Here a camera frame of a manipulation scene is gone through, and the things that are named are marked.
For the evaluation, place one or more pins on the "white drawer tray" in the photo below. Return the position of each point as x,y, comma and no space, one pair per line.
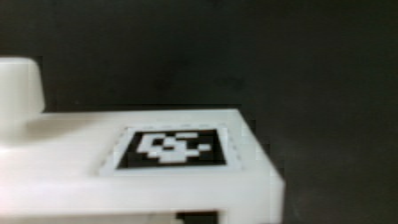
151,167

